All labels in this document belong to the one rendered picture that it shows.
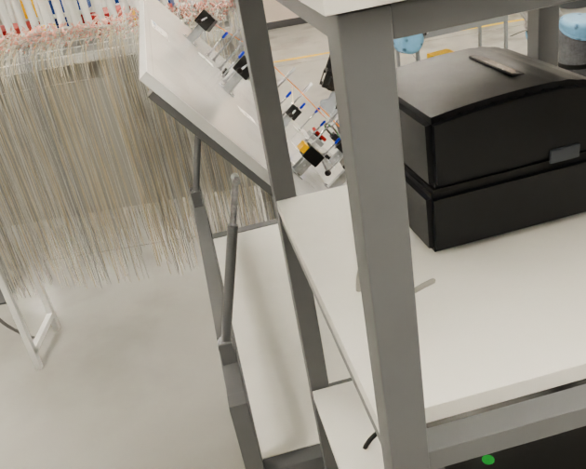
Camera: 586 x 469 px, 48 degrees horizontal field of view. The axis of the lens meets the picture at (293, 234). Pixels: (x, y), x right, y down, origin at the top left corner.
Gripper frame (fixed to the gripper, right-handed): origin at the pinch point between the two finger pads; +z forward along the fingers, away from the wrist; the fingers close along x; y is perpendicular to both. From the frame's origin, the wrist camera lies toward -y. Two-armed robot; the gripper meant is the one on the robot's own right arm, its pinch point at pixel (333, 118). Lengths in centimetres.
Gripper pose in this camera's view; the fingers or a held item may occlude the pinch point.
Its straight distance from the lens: 211.0
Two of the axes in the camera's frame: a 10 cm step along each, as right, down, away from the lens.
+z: -3.0, 9.1, 3.0
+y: -9.5, -2.6, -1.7
